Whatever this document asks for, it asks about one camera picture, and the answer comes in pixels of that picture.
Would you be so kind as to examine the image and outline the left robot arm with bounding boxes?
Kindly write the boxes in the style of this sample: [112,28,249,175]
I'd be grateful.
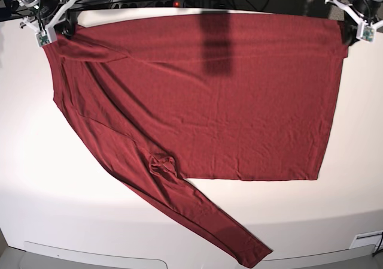
[324,0,382,46]

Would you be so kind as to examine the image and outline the black power strip red switch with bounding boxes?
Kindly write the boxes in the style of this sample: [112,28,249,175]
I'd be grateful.
[110,0,185,9]

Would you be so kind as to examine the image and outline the dark red long-sleeve T-shirt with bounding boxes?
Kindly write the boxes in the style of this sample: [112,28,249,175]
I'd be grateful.
[44,13,348,268]

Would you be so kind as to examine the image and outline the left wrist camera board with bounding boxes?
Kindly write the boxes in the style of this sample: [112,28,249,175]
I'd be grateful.
[361,26,375,43]

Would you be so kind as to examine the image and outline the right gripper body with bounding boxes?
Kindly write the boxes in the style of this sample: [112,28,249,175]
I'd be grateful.
[19,0,86,43]

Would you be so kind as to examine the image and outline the white label plate on table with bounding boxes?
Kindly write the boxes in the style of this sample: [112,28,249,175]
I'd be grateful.
[349,231,382,250]

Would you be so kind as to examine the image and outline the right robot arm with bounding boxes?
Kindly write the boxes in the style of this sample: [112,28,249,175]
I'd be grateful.
[1,0,80,47]

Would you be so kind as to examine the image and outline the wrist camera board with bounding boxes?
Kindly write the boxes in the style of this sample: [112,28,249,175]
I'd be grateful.
[361,26,375,43]
[35,32,51,47]

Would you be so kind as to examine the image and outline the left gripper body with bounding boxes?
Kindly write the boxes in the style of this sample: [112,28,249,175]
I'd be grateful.
[324,0,382,43]

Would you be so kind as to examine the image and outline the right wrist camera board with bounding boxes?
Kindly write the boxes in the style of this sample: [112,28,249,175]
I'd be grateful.
[35,32,51,47]

